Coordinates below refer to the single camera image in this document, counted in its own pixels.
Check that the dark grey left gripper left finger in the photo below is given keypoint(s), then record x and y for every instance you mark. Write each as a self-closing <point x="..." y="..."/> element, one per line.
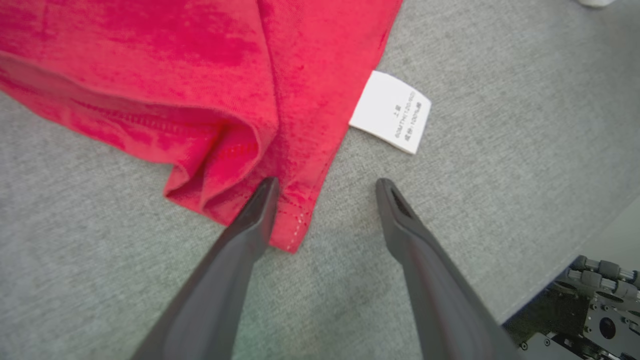
<point x="220" y="280"/>

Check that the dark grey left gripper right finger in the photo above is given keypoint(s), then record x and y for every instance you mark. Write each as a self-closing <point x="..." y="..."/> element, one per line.
<point x="440" y="300"/>

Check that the red t-shirt with white stripes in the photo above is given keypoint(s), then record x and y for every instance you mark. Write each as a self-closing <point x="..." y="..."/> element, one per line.
<point x="150" y="60"/>

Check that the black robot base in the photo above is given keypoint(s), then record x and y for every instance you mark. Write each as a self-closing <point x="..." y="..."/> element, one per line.
<point x="600" y="320"/>

